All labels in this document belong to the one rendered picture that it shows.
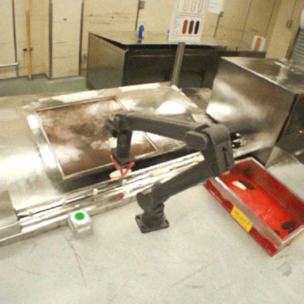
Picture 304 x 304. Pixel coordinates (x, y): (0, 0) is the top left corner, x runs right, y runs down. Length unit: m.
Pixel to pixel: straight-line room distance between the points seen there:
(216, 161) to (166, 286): 0.46
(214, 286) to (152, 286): 0.21
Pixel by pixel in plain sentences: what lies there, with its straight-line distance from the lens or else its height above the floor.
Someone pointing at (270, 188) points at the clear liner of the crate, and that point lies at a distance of 1.43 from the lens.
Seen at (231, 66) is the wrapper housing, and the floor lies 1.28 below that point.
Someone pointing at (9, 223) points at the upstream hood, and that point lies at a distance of 0.98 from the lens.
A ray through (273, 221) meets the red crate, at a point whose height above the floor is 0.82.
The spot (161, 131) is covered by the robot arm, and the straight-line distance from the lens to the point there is 0.83.
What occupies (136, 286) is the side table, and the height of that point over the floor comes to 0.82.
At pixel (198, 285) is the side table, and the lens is 0.98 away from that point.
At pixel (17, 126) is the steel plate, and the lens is 1.69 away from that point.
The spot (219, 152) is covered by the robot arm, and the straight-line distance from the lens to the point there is 0.70.
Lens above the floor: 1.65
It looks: 34 degrees down
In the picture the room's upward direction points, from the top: 10 degrees clockwise
